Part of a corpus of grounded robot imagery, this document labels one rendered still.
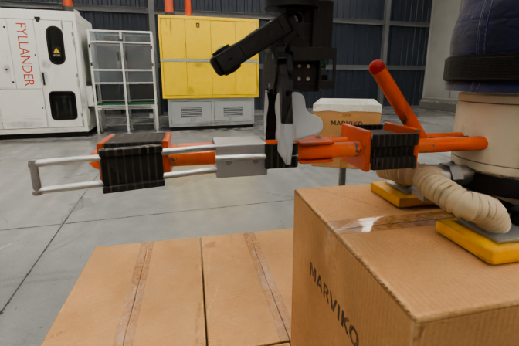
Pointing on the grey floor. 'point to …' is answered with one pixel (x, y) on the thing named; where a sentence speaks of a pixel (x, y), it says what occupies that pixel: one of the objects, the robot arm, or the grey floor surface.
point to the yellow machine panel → (205, 72)
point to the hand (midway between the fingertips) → (274, 150)
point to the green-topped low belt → (123, 111)
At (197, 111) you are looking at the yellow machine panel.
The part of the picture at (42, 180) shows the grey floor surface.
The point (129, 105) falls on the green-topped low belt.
